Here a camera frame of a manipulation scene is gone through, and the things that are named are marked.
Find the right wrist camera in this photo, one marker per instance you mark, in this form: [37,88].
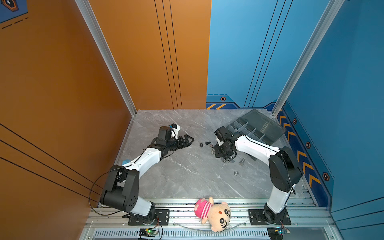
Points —
[223,134]

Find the aluminium corner post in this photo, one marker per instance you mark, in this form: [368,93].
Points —
[101,42]
[318,34]

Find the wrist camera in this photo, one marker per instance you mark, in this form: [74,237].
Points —
[223,134]
[169,132]

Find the aluminium rail frame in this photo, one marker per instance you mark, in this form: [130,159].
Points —
[309,222]

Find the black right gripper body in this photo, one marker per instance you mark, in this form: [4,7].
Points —
[221,151]

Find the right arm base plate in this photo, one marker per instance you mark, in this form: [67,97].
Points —
[268,217]

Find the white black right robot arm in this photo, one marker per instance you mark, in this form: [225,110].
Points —
[285,172]

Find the aluminium corner post left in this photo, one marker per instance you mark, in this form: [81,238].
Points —
[101,42]

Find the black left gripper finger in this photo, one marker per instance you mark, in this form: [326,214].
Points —
[186,138]
[186,142]

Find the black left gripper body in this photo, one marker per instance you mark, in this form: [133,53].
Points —
[172,145]

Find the green circuit board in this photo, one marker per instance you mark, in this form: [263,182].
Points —
[277,234]
[148,233]

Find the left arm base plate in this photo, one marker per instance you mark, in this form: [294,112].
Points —
[158,216]

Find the right green circuit board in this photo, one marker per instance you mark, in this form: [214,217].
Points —
[277,234]

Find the silver bolt on table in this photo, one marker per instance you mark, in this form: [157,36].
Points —
[241,162]

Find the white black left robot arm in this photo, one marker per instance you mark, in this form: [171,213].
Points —
[121,190]

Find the pink plush doll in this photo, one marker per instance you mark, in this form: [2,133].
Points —
[217,215]

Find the grey plastic organizer box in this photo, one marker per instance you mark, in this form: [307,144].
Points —
[261,126]

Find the left green circuit board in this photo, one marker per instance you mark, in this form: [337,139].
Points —
[148,233]

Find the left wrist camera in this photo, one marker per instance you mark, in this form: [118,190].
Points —
[169,132]

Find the aluminium corner post right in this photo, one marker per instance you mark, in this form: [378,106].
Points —
[318,34]

